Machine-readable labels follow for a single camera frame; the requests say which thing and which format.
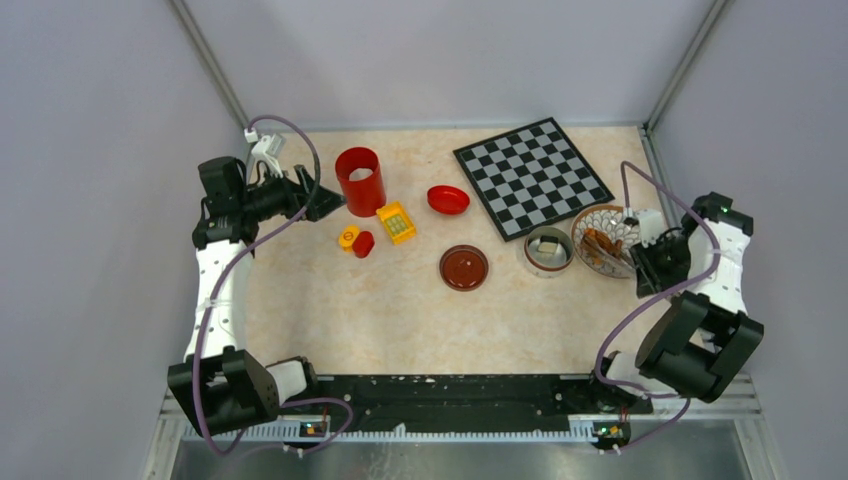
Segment yellow toy tray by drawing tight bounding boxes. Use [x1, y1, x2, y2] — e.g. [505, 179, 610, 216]
[376, 201, 417, 245]

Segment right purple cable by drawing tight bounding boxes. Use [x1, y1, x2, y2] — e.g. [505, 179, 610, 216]
[594, 160, 722, 455]

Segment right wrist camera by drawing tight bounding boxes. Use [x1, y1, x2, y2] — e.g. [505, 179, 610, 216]
[623, 207, 666, 247]

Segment red oval dish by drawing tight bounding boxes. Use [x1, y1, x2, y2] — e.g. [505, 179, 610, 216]
[426, 185, 471, 216]

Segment white round food slice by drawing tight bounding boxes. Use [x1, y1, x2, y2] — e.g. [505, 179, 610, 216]
[348, 168, 373, 182]

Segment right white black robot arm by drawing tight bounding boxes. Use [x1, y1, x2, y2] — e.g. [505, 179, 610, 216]
[626, 192, 764, 403]

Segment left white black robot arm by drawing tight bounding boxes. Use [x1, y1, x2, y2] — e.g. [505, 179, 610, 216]
[167, 156, 346, 437]

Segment yellow toy block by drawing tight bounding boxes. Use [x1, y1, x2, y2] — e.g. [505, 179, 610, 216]
[338, 225, 360, 252]

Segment black white chessboard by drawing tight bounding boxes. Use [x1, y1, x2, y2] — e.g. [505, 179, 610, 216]
[453, 118, 615, 242]

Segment black white sushi piece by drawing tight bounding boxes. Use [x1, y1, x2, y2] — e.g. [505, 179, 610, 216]
[536, 235, 560, 256]

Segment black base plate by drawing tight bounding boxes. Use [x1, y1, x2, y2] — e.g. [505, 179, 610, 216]
[297, 374, 653, 433]

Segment patterned round plate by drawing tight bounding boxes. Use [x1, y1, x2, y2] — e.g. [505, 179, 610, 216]
[571, 204, 639, 272]

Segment red toy block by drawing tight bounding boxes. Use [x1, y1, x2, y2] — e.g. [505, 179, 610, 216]
[352, 230, 375, 259]

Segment red cylindrical cup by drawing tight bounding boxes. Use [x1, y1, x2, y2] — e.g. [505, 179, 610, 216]
[335, 147, 386, 218]

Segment steel lunch box bowl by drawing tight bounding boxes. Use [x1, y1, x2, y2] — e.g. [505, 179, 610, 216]
[521, 226, 575, 278]

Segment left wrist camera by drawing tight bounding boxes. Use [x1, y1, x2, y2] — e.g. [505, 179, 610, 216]
[244, 128, 286, 180]

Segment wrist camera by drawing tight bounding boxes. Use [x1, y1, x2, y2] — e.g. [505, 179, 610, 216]
[244, 128, 286, 180]
[623, 207, 666, 247]

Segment silver metal tongs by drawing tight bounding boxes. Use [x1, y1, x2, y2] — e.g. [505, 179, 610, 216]
[579, 236, 636, 279]

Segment brown round lid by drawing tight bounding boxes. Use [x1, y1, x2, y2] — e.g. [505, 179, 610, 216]
[438, 244, 490, 292]

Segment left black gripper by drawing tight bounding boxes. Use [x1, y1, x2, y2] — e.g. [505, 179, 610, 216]
[239, 162, 346, 222]

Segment orange fried food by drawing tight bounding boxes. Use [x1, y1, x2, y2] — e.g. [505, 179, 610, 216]
[580, 228, 623, 265]

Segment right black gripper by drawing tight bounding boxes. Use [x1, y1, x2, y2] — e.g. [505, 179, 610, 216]
[628, 234, 692, 298]

